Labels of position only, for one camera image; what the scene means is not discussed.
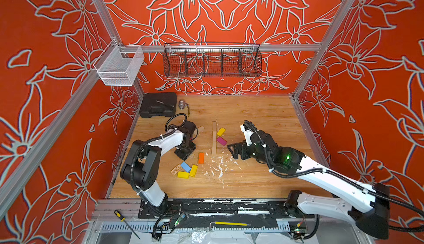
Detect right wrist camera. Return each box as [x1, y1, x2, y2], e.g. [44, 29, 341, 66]
[240, 125, 255, 146]

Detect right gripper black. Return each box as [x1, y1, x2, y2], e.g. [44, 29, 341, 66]
[227, 137, 273, 166]

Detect blue block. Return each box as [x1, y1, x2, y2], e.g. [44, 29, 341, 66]
[180, 162, 192, 173]

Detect black wire basket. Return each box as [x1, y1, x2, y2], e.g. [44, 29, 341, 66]
[163, 42, 263, 78]

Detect printed wooden block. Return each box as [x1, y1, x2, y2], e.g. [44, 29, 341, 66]
[171, 164, 183, 175]

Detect yellow pencil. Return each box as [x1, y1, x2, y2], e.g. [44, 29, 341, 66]
[214, 221, 251, 226]

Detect orange block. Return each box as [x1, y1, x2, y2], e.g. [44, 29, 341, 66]
[198, 152, 205, 164]

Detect white mesh basket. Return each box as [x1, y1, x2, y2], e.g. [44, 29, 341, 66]
[94, 40, 145, 86]

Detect yellow black screwdriver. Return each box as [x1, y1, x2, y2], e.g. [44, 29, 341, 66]
[114, 210, 140, 240]

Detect yellow block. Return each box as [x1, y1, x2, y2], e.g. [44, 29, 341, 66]
[177, 172, 189, 179]
[217, 128, 226, 136]
[189, 164, 198, 177]

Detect metal ball valve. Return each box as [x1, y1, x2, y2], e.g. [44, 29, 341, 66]
[178, 99, 190, 116]

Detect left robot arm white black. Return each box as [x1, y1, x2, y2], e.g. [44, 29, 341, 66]
[119, 113, 198, 214]

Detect magenta block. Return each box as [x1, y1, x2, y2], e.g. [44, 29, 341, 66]
[216, 136, 227, 146]

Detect black plastic tool case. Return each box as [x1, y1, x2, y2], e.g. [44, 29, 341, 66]
[139, 92, 177, 118]

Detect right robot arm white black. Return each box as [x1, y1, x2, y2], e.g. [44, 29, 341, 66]
[227, 120, 424, 240]

